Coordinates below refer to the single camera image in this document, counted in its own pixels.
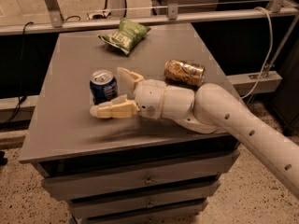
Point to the middle drawer knob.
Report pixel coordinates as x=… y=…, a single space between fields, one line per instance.
x=149 y=204

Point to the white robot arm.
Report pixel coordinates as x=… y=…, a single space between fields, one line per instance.
x=206 y=110

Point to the drawer knob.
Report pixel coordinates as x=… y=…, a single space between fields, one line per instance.
x=149 y=181
x=149 y=204

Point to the blue pepsi can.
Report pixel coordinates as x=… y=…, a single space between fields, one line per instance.
x=103 y=86

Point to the grey drawer cabinet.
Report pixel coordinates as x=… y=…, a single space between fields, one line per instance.
x=99 y=166

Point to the green chip bag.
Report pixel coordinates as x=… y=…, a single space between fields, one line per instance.
x=128 y=35

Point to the gold crushed can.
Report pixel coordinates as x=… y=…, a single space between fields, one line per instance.
x=187 y=73

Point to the top drawer knob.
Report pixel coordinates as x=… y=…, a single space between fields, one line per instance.
x=149 y=181

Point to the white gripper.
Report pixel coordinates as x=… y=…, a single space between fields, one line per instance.
x=149 y=97

